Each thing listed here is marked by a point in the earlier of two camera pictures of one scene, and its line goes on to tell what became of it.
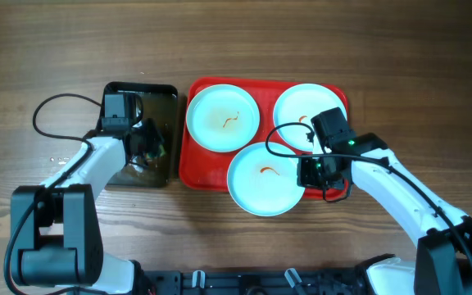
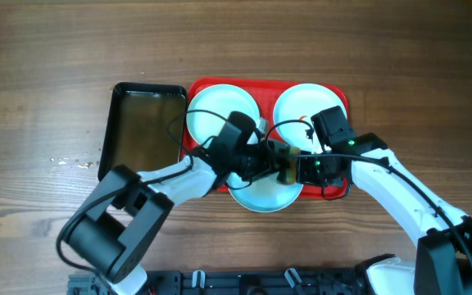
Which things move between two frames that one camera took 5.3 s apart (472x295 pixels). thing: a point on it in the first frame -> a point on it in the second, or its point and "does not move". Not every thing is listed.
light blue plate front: [264, 184] does not move
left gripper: [156, 136] -> [269, 161]
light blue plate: [299, 104] does not move
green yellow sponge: [161, 152] -> [288, 174]
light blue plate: [222, 118] does not move
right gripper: [306, 178] does not move
